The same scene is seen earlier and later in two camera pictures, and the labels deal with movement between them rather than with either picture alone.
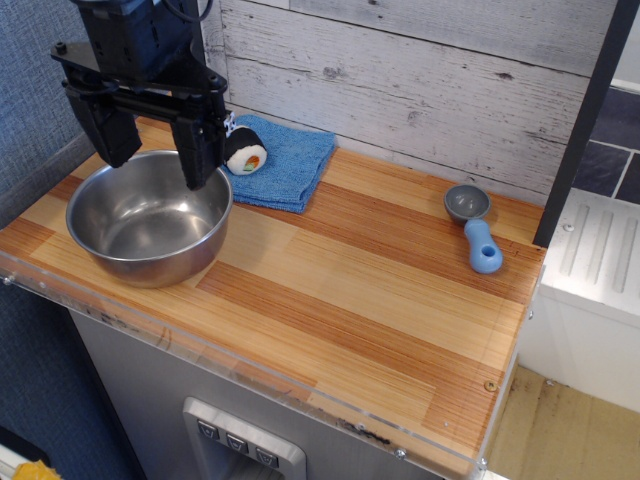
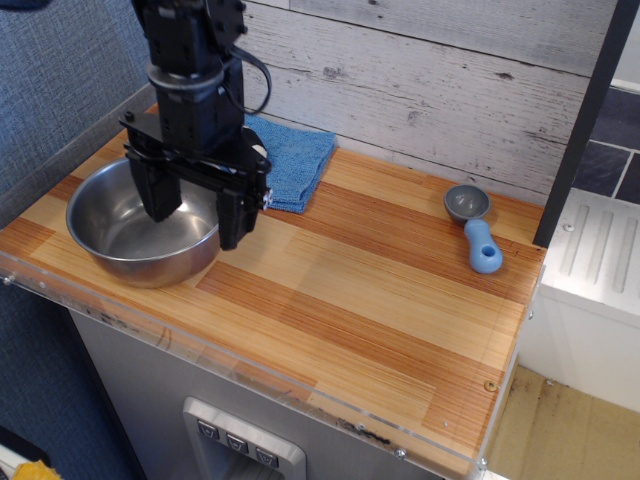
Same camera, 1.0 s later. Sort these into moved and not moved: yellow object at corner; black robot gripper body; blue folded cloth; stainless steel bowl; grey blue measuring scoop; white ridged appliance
Moved: black robot gripper body
Not moved: stainless steel bowl; yellow object at corner; grey blue measuring scoop; white ridged appliance; blue folded cloth
